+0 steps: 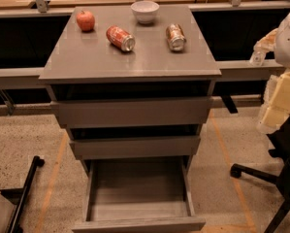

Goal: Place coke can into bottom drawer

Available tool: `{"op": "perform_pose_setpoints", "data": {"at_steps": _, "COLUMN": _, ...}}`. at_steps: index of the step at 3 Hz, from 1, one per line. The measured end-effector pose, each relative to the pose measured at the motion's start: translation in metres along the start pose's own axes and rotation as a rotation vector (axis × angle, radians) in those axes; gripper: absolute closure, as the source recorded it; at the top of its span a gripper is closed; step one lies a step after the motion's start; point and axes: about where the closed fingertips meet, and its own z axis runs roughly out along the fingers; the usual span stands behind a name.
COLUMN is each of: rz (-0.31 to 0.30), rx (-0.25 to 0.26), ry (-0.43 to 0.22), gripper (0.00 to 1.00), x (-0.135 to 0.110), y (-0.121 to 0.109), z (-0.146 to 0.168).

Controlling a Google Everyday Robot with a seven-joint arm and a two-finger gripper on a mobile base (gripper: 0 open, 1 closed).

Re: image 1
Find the grey top drawer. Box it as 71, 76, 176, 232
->
51, 97, 212, 128

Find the grey open bottom drawer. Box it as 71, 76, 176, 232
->
72, 156, 206, 233

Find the red coke can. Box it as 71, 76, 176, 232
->
106, 25, 136, 52

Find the white bowl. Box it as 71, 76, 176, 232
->
131, 1, 159, 24

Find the red apple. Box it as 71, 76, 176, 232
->
76, 11, 95, 32

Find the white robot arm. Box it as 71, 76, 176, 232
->
249, 13, 290, 134

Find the brown silver can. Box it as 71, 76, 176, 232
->
166, 23, 186, 51

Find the black cart frame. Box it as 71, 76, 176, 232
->
0, 155, 45, 233

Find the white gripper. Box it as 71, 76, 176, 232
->
253, 29, 290, 134

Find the long grey bench rail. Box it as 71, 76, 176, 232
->
0, 59, 285, 90

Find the grey drawer cabinet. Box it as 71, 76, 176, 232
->
38, 4, 222, 173

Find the black office chair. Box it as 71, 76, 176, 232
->
229, 107, 290, 233

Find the grey middle drawer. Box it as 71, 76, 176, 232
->
70, 136, 200, 160

